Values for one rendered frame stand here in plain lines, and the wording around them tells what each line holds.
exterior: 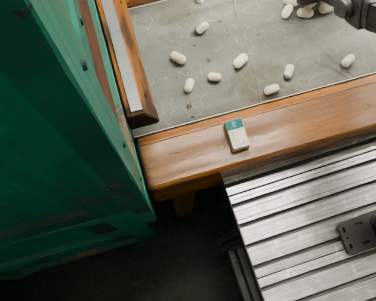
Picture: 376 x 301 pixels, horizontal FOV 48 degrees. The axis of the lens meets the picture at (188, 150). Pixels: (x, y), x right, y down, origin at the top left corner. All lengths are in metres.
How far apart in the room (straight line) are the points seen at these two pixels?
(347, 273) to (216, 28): 0.60
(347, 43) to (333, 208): 0.36
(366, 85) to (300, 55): 0.15
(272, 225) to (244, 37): 0.42
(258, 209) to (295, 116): 0.21
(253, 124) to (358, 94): 0.23
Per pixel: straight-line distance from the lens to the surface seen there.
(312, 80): 0.96
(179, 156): 0.84
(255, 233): 0.92
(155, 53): 0.95
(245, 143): 0.83
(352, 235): 0.97
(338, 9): 0.84
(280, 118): 0.88
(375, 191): 1.01
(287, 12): 1.00
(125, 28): 0.86
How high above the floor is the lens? 1.58
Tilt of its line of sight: 75 degrees down
